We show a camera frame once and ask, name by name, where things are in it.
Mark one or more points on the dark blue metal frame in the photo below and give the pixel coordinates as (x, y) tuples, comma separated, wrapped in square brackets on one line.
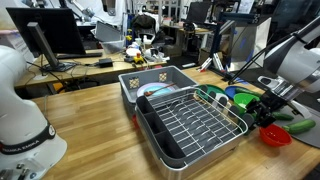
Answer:
[(216, 40)]

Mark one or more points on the grey cutlery holder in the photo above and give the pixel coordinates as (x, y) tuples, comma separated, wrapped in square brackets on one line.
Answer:
[(160, 140)]

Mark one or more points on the light green colander bowl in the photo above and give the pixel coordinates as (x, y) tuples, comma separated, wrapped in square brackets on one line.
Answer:
[(242, 100)]

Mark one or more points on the long dark green cucumber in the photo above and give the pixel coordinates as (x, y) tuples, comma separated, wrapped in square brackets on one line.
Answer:
[(248, 92)]

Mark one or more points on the wooden spoon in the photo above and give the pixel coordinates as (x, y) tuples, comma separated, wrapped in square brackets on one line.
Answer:
[(156, 90)]

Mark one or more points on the large green zucchini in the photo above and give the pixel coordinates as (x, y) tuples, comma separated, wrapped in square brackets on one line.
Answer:
[(300, 126)]

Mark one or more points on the white printed box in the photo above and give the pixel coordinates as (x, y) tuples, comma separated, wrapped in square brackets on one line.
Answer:
[(15, 41)]

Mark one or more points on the light blue plate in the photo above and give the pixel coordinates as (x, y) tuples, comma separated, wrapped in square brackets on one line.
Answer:
[(161, 91)]

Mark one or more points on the wooden background desk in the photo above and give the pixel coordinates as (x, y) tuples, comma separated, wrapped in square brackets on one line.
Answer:
[(90, 69)]

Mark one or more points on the small green cucumber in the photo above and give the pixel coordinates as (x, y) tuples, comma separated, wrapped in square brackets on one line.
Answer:
[(283, 116)]

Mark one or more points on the white Franka robot base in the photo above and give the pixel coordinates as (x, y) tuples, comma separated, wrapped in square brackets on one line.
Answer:
[(20, 116)]

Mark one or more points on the orange plastic bowl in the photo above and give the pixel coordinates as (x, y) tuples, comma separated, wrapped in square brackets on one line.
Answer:
[(275, 136)]

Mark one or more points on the lavender plate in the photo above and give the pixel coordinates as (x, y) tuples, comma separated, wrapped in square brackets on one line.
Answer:
[(145, 88)]

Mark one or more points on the red plastic item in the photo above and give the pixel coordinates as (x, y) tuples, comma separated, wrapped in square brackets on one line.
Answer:
[(135, 121)]

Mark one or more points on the dark green plate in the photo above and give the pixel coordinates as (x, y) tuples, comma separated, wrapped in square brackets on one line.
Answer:
[(215, 89)]

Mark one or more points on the dark green plastic cup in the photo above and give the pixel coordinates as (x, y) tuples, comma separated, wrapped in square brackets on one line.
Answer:
[(250, 131)]

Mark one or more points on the white bottle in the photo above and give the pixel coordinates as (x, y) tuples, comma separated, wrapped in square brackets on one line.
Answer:
[(147, 40)]

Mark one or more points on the grey plastic bin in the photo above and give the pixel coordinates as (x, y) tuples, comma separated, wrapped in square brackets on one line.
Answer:
[(176, 78)]

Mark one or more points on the white bars bundle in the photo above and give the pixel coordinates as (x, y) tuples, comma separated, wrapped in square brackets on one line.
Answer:
[(210, 63)]

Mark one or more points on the black background monitor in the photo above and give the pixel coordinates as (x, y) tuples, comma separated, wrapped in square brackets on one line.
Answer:
[(198, 11)]

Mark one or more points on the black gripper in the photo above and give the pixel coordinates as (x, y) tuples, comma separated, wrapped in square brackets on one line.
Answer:
[(275, 101)]

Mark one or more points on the grey round tray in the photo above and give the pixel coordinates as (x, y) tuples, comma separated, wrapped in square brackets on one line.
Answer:
[(310, 140)]

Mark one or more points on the black computer monitor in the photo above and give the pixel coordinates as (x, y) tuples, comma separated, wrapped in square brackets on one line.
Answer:
[(60, 30)]

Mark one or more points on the black backpack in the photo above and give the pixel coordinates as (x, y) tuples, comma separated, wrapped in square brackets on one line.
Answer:
[(143, 21)]

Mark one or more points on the black power adapter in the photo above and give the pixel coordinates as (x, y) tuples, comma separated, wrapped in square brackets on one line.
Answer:
[(106, 62)]

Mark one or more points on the grey remote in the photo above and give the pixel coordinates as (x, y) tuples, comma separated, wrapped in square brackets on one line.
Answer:
[(189, 65)]

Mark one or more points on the yellow toy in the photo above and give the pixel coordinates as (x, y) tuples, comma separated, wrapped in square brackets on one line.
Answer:
[(138, 59)]

